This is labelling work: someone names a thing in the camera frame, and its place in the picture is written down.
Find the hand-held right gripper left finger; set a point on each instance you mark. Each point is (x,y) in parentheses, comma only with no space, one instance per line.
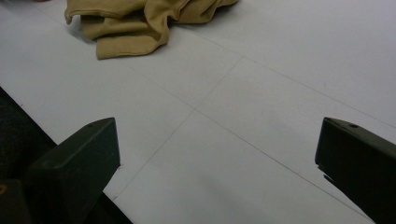
(77,165)

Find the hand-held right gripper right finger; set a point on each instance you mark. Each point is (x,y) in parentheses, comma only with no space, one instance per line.
(361,161)

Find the tan cloth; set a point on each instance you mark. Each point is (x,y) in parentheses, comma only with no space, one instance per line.
(130,28)

